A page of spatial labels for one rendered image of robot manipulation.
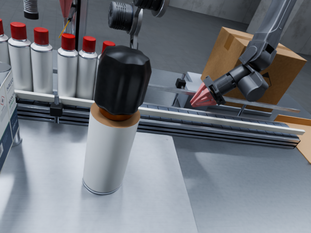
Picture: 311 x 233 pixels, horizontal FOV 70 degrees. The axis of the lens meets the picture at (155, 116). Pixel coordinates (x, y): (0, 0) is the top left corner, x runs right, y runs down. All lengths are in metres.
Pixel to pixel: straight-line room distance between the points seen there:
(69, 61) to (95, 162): 0.31
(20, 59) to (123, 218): 0.47
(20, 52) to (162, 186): 0.48
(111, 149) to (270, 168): 0.62
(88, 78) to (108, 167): 0.31
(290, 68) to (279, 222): 0.63
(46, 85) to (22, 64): 0.08
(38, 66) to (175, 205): 0.49
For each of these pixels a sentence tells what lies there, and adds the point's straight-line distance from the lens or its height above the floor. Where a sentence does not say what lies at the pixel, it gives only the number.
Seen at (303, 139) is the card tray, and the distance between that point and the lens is 1.18.
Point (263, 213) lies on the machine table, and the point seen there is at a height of 0.83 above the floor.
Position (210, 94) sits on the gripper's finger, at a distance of 0.74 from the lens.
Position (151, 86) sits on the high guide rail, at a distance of 0.74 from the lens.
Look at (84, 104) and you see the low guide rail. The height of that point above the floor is 0.90.
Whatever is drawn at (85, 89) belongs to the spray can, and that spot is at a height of 0.94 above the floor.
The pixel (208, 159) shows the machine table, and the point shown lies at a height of 0.83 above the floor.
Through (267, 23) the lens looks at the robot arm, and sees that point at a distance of 0.78.
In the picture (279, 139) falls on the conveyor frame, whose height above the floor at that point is 0.87.
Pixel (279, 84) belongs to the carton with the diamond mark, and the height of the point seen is 1.00.
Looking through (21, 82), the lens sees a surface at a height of 0.94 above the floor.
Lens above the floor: 1.30
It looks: 35 degrees down
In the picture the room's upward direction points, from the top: 18 degrees clockwise
